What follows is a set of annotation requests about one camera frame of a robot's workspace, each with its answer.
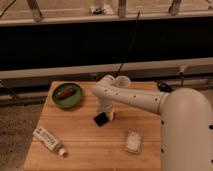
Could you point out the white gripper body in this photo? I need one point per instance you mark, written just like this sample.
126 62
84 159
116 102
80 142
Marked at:
109 111

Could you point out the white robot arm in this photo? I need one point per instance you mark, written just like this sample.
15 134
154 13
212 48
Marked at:
186 121

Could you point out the translucent plastic cup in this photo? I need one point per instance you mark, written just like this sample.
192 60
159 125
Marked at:
122 81

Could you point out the green plate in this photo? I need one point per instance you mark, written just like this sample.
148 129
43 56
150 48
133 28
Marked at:
70 101

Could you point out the brown food piece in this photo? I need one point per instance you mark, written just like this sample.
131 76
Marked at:
66 93

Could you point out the black eraser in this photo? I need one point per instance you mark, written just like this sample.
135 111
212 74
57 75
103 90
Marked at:
101 119

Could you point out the white tube with cap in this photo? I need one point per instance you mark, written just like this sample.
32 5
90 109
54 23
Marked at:
50 141

